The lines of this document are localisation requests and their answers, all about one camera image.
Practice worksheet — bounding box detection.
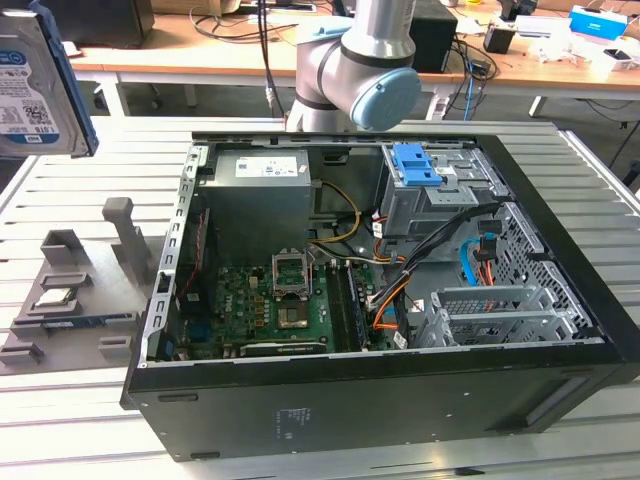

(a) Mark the blue cardboard box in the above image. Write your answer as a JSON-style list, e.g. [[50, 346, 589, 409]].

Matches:
[[568, 4, 629, 39]]

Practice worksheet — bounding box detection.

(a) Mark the black wire bundle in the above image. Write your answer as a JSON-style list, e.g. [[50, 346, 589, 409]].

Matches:
[[393, 203, 502, 284]]

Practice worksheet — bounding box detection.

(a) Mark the CPU socket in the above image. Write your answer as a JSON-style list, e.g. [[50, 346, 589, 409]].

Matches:
[[269, 246, 317, 302]]

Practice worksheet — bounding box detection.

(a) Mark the small black box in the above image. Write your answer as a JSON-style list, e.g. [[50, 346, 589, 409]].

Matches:
[[482, 24, 517, 54]]

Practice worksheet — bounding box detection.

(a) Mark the green motherboard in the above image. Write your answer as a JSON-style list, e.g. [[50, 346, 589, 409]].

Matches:
[[180, 263, 382, 359]]

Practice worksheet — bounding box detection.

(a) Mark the silver CPU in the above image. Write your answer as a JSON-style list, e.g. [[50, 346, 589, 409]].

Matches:
[[36, 287, 77, 308]]

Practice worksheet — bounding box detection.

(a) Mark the long wooden desk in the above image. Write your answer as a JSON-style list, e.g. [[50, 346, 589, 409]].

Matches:
[[69, 0, 640, 119]]

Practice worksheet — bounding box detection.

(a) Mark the metal disk bay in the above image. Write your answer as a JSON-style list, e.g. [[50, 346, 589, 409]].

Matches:
[[413, 286, 587, 347]]

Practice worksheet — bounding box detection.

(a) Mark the hard disk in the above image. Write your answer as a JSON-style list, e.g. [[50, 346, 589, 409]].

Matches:
[[0, 9, 101, 159]]

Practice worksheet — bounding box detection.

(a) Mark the blue data wire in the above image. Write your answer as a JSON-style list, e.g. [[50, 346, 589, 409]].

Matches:
[[461, 238, 502, 288]]

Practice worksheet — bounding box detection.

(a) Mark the black PC case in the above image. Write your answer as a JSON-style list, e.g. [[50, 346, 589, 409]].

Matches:
[[118, 130, 640, 464]]

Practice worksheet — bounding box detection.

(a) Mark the hanging blue cable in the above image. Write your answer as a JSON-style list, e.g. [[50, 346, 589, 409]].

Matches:
[[463, 47, 475, 122]]

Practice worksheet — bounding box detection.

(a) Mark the RAM stick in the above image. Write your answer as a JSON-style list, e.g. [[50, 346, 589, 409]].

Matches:
[[345, 268, 373, 352]]

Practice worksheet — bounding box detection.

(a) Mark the large black box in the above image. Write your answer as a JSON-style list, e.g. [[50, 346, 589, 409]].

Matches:
[[73, 0, 156, 49]]

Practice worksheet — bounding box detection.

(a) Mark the graphics card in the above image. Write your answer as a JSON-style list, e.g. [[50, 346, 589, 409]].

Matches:
[[238, 339, 327, 358]]

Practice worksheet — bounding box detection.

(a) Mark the orange wire bundle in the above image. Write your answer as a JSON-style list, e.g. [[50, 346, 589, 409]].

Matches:
[[371, 278, 412, 332]]

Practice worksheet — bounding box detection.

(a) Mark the yellow wire bundle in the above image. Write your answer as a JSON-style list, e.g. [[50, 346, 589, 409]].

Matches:
[[308, 181, 365, 245]]

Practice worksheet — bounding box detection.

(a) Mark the black desktop computer tower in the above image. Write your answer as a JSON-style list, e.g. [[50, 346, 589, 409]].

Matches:
[[413, 3, 460, 75]]

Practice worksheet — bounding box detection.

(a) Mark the small white box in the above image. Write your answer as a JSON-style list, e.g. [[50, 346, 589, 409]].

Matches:
[[602, 46, 640, 72]]

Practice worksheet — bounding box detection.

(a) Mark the blue plastic drive latch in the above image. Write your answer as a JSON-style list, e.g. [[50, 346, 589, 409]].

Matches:
[[392, 142, 444, 188]]

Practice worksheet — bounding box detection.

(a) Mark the grey power supply unit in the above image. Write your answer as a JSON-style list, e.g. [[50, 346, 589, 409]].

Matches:
[[198, 149, 315, 257]]

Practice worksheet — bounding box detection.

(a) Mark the metal drive cage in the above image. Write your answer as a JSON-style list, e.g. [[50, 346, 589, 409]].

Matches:
[[378, 143, 507, 262]]

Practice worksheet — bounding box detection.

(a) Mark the grey parts rack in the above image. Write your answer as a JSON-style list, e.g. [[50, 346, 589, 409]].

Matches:
[[0, 197, 157, 377]]

